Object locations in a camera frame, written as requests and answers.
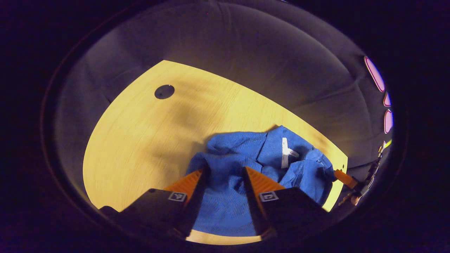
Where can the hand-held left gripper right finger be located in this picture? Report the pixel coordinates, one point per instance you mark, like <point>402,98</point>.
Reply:
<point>255,207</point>

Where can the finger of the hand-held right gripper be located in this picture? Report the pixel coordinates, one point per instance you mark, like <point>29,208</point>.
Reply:
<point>346,178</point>

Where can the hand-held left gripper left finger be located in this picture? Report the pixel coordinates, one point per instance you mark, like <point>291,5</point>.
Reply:
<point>195,207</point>

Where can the blue knit jacket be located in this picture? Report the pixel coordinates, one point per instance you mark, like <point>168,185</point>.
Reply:
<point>225,211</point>

